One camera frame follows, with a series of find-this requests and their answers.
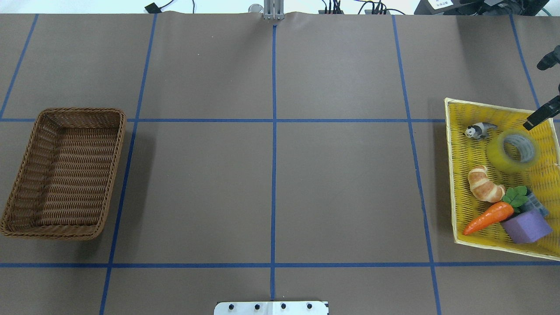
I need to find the yellow clear tape roll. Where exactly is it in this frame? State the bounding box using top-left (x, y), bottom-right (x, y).
top-left (486, 128), bottom-right (540, 174)

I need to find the yellow plastic mesh basket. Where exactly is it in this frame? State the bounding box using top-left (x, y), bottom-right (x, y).
top-left (444, 98), bottom-right (560, 261)

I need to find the brown wicker basket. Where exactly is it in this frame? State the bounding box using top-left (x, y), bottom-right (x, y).
top-left (1, 108), bottom-right (127, 241)

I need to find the panda figurine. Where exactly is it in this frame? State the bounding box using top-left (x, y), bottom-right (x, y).
top-left (463, 122), bottom-right (498, 141)

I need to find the orange toy carrot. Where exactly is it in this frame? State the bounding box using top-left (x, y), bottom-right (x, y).
top-left (462, 185), bottom-right (529, 235)

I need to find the toy croissant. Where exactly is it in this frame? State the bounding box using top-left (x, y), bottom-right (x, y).
top-left (467, 165), bottom-right (506, 203)

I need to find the purple foam block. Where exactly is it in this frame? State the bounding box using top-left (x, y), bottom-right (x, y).
top-left (501, 210), bottom-right (553, 244)

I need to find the black usb hub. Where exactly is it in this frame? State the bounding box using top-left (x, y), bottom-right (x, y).
top-left (318, 0), bottom-right (390, 15)

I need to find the small black device box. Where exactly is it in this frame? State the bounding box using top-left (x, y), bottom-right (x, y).
top-left (144, 3), bottom-right (161, 14)

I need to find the aluminium frame post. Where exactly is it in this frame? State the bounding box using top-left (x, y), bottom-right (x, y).
top-left (262, 0), bottom-right (285, 21)

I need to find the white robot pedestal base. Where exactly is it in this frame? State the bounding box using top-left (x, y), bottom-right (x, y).
top-left (213, 301), bottom-right (330, 315)

